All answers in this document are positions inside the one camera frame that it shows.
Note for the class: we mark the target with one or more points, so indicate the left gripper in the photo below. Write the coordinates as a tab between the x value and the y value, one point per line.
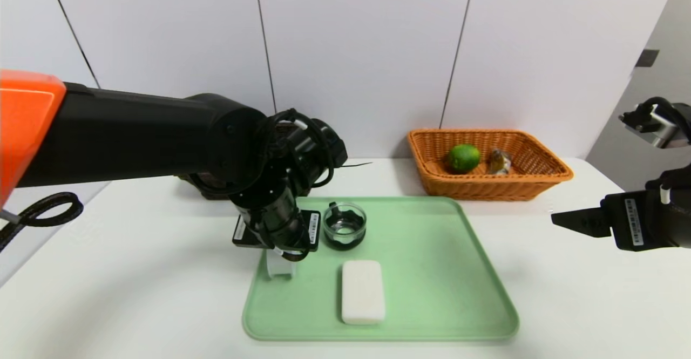
312	229

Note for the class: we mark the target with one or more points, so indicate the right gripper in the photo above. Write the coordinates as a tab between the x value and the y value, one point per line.
630	221

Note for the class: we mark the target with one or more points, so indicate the small glass cup black base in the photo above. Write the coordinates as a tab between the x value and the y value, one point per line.
344	229

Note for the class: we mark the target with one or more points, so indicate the white round plastic container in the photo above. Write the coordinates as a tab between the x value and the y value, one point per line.
280	266

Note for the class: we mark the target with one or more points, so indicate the white soap bar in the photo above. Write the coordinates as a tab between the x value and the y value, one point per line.
363	292

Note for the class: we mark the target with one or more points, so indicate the clear chocolate pack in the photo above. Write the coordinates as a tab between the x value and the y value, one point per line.
499	162

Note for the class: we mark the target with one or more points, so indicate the green lime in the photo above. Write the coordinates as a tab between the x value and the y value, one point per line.
463	158

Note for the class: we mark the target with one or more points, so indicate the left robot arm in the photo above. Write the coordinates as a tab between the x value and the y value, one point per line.
135	132

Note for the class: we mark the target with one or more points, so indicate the dark brown wicker basket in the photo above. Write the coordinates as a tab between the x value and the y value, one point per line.
210	192

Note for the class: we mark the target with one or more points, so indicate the orange wicker basket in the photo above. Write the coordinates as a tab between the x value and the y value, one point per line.
486	186

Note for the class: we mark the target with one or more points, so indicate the light green plastic tray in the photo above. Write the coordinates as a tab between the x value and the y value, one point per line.
432	294

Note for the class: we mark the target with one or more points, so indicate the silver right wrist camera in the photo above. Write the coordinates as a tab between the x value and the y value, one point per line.
661	127

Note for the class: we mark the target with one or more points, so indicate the black wall fixture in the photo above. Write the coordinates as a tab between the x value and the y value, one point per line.
647	58

